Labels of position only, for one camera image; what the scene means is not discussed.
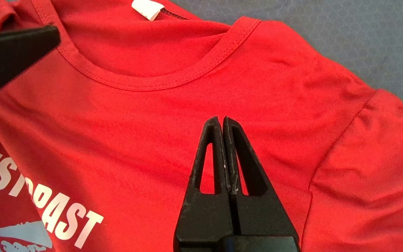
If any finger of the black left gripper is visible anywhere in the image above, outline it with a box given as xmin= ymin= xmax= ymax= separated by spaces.
xmin=0 ymin=24 xmax=61 ymax=95

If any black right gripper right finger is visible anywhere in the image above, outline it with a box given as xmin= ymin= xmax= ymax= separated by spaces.
xmin=223 ymin=115 xmax=300 ymax=243

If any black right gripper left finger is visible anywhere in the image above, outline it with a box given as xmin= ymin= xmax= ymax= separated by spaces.
xmin=174 ymin=116 xmax=235 ymax=252

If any red printed t-shirt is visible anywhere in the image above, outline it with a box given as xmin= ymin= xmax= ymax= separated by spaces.
xmin=0 ymin=0 xmax=403 ymax=252

